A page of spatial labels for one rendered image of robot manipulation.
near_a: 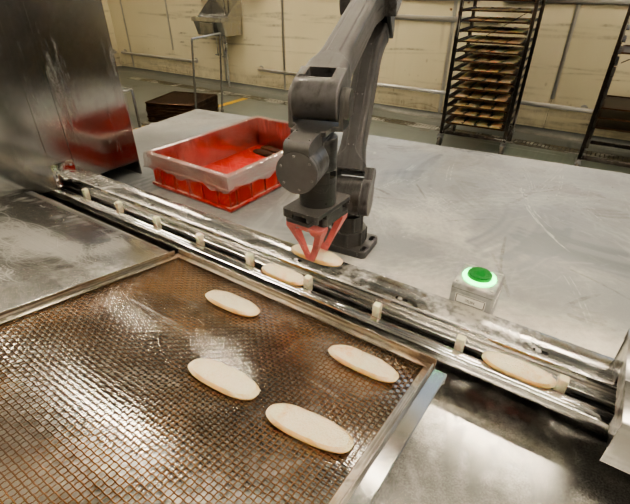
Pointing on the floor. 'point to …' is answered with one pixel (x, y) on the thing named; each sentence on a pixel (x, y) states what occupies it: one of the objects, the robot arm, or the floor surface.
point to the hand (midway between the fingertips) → (317, 251)
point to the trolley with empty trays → (174, 105)
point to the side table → (478, 228)
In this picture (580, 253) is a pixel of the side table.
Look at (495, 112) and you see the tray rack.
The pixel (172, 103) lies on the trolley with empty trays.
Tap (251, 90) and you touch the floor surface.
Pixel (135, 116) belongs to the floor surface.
